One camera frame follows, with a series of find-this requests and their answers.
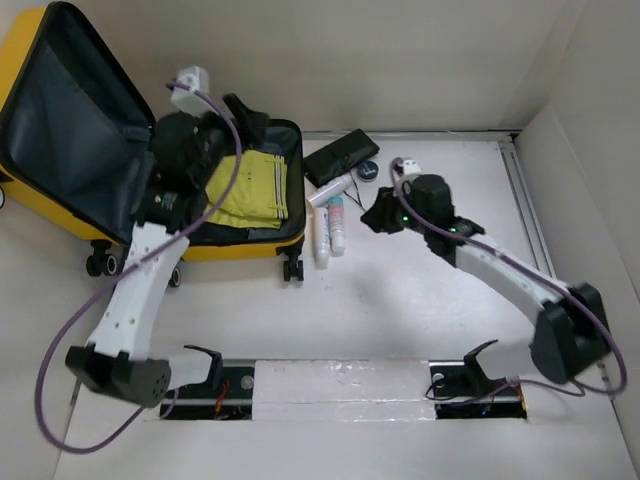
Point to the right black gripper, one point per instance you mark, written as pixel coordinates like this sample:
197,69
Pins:
380,215

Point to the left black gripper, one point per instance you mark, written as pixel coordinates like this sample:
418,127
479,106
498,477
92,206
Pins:
250,123

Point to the round black tin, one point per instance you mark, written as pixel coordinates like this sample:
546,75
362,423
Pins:
367,171

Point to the pastel striped bottle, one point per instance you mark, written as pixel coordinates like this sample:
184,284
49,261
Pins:
335,209

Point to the white bottle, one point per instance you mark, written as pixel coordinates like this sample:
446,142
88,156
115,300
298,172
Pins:
321,196

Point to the white tube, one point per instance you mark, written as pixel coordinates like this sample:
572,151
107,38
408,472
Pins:
322,249

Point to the black pouch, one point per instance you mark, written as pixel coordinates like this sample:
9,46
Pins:
339,157

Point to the yellow clothes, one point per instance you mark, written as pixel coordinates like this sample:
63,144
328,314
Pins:
258,197

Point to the yellow hard-shell suitcase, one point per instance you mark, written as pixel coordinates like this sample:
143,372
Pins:
75,148

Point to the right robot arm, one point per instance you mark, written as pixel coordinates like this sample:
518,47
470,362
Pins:
569,329

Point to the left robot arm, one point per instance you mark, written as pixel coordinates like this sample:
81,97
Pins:
115,360

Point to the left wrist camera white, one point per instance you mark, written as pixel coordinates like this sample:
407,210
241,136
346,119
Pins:
191,80

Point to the aluminium frame rail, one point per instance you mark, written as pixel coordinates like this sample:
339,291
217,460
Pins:
525,206

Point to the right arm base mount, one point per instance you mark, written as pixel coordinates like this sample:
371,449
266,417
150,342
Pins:
460,390

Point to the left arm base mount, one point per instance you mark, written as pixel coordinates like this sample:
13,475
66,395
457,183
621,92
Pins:
230,400

